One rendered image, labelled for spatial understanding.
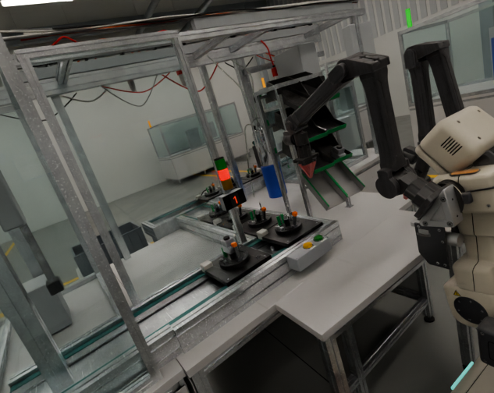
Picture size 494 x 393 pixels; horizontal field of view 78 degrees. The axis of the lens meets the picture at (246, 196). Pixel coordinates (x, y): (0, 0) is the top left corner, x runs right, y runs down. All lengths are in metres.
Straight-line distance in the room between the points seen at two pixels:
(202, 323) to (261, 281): 0.28
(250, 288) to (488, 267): 0.80
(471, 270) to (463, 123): 0.47
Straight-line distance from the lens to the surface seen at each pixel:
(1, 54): 0.98
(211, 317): 1.21
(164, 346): 1.19
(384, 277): 1.29
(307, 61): 2.68
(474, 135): 1.10
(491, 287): 1.27
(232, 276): 1.30
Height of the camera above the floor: 1.58
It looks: 15 degrees down
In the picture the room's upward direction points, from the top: 18 degrees counter-clockwise
